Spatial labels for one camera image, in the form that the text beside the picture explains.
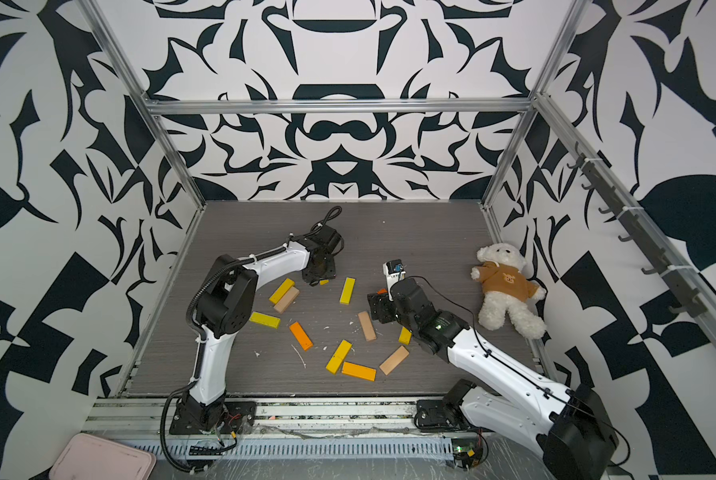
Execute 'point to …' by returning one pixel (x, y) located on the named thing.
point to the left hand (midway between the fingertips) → (324, 268)
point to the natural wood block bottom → (392, 361)
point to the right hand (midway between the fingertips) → (378, 290)
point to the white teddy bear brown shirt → (507, 290)
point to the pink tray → (89, 458)
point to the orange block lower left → (302, 337)
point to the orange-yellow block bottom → (359, 371)
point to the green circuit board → (472, 446)
